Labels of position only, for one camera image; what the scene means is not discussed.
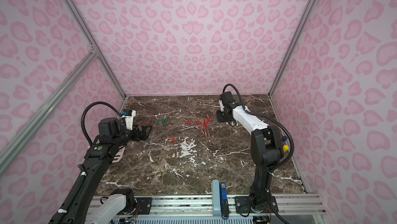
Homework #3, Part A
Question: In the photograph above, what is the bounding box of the red pen cluster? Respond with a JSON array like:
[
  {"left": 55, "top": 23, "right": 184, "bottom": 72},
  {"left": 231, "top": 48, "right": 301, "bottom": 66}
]
[
  {"left": 195, "top": 118, "right": 207, "bottom": 137},
  {"left": 202, "top": 119, "right": 210, "bottom": 139},
  {"left": 206, "top": 114, "right": 215, "bottom": 133}
]

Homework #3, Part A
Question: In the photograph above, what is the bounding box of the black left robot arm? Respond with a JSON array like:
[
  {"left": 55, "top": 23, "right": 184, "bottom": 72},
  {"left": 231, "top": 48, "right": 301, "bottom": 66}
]
[{"left": 49, "top": 102, "right": 153, "bottom": 224}]

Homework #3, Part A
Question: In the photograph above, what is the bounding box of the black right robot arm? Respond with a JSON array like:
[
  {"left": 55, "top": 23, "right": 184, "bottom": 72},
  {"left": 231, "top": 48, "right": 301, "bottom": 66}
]
[{"left": 216, "top": 83, "right": 294, "bottom": 217}]

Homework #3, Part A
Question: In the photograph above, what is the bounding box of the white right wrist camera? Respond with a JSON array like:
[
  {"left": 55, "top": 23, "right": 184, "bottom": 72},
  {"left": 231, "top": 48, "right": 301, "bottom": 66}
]
[{"left": 219, "top": 99, "right": 225, "bottom": 112}]

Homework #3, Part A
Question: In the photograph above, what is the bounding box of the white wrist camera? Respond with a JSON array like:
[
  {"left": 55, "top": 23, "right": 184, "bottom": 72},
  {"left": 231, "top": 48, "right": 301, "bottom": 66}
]
[
  {"left": 219, "top": 99, "right": 225, "bottom": 112},
  {"left": 121, "top": 108, "right": 136, "bottom": 131}
]

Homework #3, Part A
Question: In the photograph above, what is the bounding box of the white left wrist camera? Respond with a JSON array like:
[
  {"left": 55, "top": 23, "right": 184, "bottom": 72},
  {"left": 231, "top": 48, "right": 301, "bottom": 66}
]
[{"left": 121, "top": 108, "right": 136, "bottom": 131}]

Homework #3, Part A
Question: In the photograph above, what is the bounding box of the yellow marker by wall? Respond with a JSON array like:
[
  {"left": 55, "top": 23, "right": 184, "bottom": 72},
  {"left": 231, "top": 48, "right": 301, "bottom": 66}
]
[{"left": 283, "top": 145, "right": 289, "bottom": 153}]

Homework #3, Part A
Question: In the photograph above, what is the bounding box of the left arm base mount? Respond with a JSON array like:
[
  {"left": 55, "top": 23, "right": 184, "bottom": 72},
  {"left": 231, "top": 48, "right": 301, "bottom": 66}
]
[{"left": 106, "top": 189, "right": 153, "bottom": 215}]

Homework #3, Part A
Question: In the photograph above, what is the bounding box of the light blue rail bracket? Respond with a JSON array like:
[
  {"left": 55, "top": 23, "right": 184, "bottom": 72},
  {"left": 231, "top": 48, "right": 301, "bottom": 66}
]
[{"left": 212, "top": 180, "right": 221, "bottom": 217}]

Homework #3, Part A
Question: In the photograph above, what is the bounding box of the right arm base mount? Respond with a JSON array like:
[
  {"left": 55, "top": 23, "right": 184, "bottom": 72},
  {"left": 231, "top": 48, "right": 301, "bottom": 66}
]
[{"left": 234, "top": 195, "right": 279, "bottom": 215}]

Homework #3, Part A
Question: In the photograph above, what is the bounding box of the aluminium frame diagonal bar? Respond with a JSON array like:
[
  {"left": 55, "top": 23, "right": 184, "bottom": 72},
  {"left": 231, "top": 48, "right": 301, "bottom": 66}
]
[{"left": 1, "top": 49, "right": 97, "bottom": 175}]

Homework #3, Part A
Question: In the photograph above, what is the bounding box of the blue device on rail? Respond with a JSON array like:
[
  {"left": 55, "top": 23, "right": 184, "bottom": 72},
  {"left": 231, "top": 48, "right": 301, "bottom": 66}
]
[{"left": 219, "top": 183, "right": 230, "bottom": 220}]

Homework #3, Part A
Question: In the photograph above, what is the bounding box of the aluminium front rail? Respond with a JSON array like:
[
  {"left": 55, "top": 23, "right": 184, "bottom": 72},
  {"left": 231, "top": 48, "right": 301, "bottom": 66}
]
[{"left": 88, "top": 194, "right": 329, "bottom": 224}]

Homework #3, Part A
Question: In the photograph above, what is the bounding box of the right corner frame post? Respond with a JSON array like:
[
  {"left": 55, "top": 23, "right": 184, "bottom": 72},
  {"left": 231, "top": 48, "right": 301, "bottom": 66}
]
[{"left": 268, "top": 0, "right": 319, "bottom": 99}]

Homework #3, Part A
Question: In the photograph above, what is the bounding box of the corner frame post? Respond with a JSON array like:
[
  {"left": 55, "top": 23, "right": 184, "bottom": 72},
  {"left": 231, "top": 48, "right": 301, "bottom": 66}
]
[
  {"left": 63, "top": 0, "right": 127, "bottom": 99},
  {"left": 268, "top": 0, "right": 319, "bottom": 99}
]

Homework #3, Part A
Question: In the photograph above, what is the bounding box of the left corner frame post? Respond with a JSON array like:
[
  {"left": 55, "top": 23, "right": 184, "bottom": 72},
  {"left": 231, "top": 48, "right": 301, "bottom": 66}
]
[{"left": 63, "top": 0, "right": 127, "bottom": 99}]

